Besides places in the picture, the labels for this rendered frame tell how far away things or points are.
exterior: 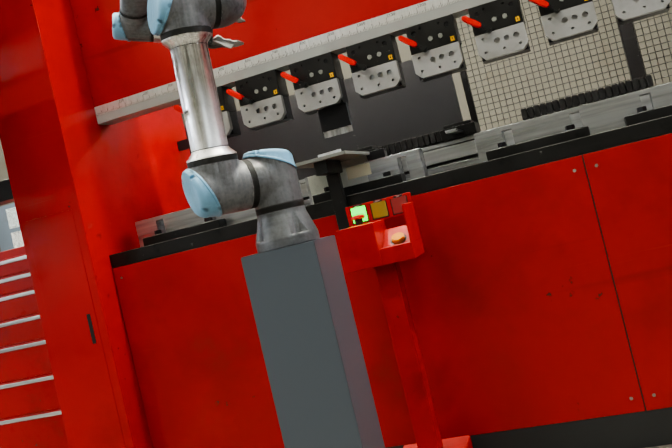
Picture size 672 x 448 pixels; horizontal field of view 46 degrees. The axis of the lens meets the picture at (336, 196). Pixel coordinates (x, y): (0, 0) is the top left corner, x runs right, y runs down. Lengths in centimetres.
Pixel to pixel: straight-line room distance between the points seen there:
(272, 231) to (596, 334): 101
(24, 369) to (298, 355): 180
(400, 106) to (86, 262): 128
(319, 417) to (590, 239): 95
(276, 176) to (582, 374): 108
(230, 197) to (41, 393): 180
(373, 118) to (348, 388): 151
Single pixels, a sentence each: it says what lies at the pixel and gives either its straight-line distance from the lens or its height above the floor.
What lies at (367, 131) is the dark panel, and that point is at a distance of 308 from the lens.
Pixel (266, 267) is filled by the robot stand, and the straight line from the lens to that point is 180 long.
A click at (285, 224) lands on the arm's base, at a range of 181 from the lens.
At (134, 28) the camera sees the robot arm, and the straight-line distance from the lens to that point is 226.
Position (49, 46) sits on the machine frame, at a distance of 287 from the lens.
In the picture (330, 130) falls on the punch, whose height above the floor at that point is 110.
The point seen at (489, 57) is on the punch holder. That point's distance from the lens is 246.
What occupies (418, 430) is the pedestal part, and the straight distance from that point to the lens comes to 230.
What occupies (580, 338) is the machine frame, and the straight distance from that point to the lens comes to 237.
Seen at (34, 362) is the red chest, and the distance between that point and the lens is 339.
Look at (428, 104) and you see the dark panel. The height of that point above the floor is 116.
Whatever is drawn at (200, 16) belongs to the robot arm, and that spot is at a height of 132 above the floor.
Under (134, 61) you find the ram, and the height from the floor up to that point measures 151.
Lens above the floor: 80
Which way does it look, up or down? 2 degrees up
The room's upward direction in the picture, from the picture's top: 13 degrees counter-clockwise
